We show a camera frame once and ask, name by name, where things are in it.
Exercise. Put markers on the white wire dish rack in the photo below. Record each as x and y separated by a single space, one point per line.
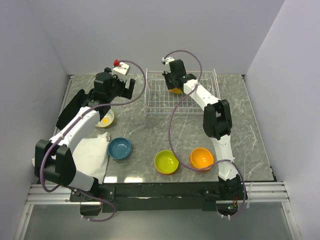
158 100

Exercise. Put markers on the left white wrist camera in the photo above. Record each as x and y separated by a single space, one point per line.
120 70

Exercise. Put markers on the black base frame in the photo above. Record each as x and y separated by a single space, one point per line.
146 196

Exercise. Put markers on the black cloth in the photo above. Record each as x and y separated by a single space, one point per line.
71 109

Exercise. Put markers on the right orange bowl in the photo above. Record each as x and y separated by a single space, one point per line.
201 158

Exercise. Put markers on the aluminium rail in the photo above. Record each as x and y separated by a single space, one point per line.
257 192

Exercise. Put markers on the front lime green bowl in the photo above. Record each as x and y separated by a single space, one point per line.
165 162

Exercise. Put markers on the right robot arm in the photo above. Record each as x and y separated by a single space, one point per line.
217 121

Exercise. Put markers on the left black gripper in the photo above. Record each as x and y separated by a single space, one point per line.
125 92

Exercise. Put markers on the large orange bowl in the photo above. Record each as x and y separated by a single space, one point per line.
176 90

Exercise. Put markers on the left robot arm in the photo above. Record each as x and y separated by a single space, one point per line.
93 109

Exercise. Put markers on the patterned white blue bowl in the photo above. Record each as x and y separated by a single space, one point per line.
107 120

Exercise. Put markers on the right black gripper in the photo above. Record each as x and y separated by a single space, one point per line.
169 86

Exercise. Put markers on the dark blue bowl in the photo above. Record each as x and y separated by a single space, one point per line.
119 148

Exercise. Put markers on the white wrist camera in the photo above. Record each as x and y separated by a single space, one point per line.
166 62
120 70

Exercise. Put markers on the white paper towel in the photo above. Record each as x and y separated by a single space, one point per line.
89 158

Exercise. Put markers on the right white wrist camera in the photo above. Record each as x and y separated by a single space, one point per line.
166 62

